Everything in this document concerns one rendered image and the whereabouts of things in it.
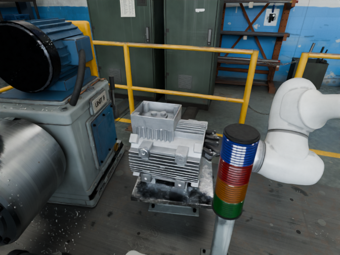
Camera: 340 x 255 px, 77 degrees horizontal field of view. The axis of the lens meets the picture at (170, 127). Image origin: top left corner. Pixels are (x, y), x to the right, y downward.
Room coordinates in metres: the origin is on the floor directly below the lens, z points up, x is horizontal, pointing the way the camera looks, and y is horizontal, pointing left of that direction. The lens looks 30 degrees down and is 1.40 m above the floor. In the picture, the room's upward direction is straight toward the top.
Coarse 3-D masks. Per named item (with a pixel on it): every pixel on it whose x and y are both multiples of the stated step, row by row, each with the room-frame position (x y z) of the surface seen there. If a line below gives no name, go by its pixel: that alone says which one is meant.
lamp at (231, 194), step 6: (216, 180) 0.31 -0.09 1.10; (216, 186) 0.30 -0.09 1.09; (222, 186) 0.29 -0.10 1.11; (228, 186) 0.28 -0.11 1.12; (234, 186) 0.28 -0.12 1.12; (240, 186) 0.28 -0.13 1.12; (246, 186) 0.28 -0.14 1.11; (216, 192) 0.30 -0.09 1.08; (222, 192) 0.29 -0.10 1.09; (228, 192) 0.28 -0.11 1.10; (234, 192) 0.28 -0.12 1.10; (240, 192) 0.28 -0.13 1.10; (222, 198) 0.29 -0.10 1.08; (228, 198) 0.28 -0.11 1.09; (234, 198) 0.28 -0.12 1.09; (240, 198) 0.28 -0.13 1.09
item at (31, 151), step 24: (0, 120) 0.44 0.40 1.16; (24, 120) 0.47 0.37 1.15; (0, 144) 0.37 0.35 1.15; (24, 144) 0.39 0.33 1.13; (48, 144) 0.43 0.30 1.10; (0, 168) 0.32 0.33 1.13; (24, 168) 0.35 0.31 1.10; (48, 168) 0.39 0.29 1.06; (0, 192) 0.28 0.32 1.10; (24, 192) 0.31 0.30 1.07; (48, 192) 0.37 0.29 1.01; (0, 216) 0.27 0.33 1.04; (24, 216) 0.29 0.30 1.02; (0, 240) 0.27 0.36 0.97
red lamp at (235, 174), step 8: (224, 168) 0.29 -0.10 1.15; (232, 168) 0.28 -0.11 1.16; (240, 168) 0.28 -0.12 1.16; (248, 168) 0.28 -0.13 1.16; (224, 176) 0.29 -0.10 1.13; (232, 176) 0.28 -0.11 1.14; (240, 176) 0.28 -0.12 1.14; (248, 176) 0.28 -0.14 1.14; (232, 184) 0.28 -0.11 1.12; (240, 184) 0.28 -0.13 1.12
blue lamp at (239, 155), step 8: (224, 136) 0.30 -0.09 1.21; (224, 144) 0.30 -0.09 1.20; (232, 144) 0.28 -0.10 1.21; (240, 144) 0.28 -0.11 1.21; (248, 144) 0.32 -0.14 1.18; (256, 144) 0.28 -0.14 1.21; (224, 152) 0.29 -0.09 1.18; (232, 152) 0.28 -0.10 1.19; (240, 152) 0.28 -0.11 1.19; (248, 152) 0.28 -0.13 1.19; (256, 152) 0.29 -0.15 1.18; (224, 160) 0.29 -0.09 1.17; (232, 160) 0.28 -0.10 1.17; (240, 160) 0.28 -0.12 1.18; (248, 160) 0.28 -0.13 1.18
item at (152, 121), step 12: (144, 108) 0.59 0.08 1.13; (156, 108) 0.59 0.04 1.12; (168, 108) 0.58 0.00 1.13; (180, 108) 0.56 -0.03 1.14; (132, 120) 0.51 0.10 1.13; (144, 120) 0.50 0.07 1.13; (156, 120) 0.49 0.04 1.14; (168, 120) 0.49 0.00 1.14; (144, 132) 0.50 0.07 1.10; (156, 132) 0.49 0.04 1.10; (168, 132) 0.48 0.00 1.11
